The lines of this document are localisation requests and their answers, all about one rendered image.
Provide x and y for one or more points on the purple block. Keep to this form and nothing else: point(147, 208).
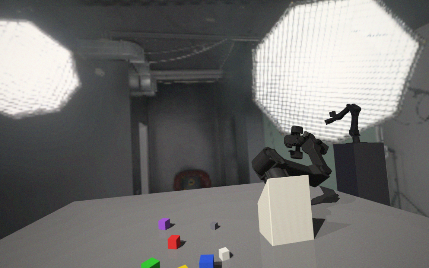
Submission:
point(164, 223)

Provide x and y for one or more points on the green block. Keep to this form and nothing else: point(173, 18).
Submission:
point(151, 263)

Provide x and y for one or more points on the blue block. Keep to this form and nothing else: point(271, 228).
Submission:
point(206, 261)

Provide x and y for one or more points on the red block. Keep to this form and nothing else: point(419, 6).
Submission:
point(174, 242)

